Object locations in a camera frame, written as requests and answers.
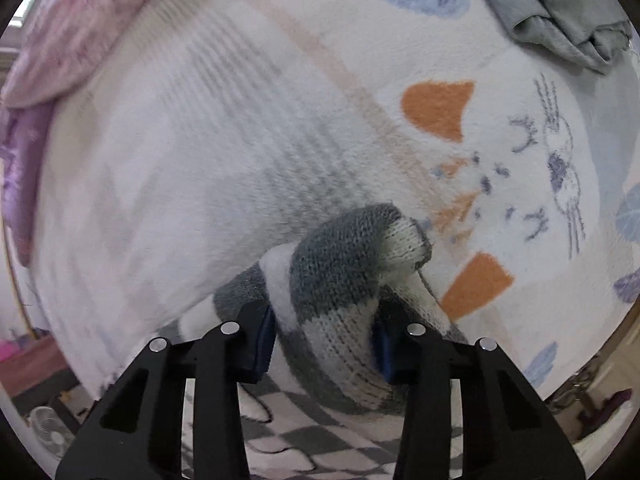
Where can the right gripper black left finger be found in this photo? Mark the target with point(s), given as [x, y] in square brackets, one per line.
[134, 431]

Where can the white floor fan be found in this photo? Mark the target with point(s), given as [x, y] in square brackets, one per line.
[50, 430]

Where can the white patterned fleece blanket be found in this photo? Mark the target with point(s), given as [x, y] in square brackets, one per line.
[218, 129]

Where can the purple pink quilt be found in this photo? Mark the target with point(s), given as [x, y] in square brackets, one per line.
[64, 44]

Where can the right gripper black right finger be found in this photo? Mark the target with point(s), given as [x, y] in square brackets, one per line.
[506, 430]

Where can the grey white checkered knit sweater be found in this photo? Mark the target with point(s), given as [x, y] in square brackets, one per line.
[323, 410]

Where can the grey folded garment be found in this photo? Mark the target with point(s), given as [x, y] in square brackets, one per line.
[591, 34]

